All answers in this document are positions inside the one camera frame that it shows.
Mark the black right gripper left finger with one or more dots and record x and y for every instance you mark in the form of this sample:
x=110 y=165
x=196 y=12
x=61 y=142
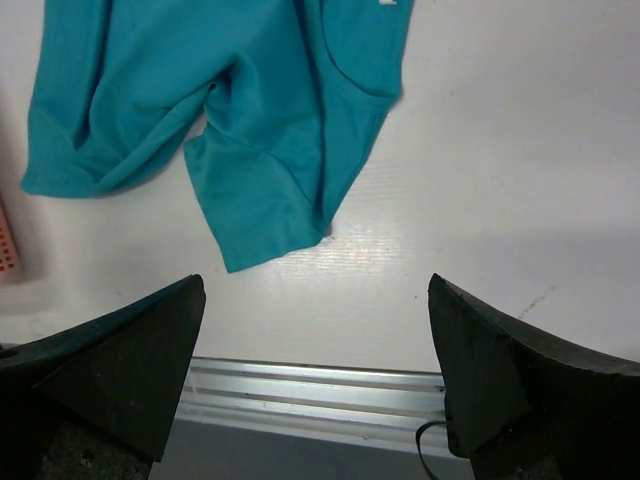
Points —
x=98 y=401

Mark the white plastic laundry basket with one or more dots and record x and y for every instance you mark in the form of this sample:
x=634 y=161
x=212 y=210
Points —
x=10 y=265

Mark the teal t-shirt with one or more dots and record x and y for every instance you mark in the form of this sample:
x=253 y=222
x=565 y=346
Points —
x=275 y=105

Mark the aluminium front rail frame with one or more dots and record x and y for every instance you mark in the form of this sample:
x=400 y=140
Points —
x=373 y=408

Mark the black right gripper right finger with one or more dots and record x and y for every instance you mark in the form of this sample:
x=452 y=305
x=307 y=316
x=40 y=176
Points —
x=521 y=403

